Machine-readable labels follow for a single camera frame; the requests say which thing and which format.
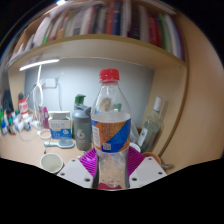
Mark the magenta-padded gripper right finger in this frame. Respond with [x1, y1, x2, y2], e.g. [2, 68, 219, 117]
[125, 146, 168, 190]

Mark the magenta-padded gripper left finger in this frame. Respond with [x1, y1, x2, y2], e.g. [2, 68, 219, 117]
[56, 148, 100, 189]

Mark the clear red-capped water bottle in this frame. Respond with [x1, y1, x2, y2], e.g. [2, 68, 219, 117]
[90, 68, 132, 189]

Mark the black mug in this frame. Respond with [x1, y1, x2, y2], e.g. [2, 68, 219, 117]
[39, 152, 64, 174]

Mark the light blue hairbrush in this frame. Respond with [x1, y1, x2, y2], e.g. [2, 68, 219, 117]
[43, 138, 76, 149]

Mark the clear glass bottle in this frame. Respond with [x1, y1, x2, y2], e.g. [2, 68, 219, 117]
[137, 96, 164, 154]

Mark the grey shaker bottle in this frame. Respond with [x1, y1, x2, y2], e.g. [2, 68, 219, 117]
[71, 103, 93, 152]

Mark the white and blue carton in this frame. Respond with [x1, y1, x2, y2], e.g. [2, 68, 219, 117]
[48, 110, 73, 140]

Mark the magenta pouch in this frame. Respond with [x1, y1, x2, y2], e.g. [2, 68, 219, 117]
[38, 105, 50, 129]

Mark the green plastic bottle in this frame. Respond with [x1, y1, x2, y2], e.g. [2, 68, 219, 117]
[73, 94, 87, 111]

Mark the red and white can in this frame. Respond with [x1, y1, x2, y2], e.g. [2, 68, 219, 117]
[18, 98, 29, 118]

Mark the wooden shelf unit with books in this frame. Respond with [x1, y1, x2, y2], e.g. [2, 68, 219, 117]
[6, 0, 188, 68]

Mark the white wall socket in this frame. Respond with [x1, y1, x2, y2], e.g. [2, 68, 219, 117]
[44, 78, 58, 88]

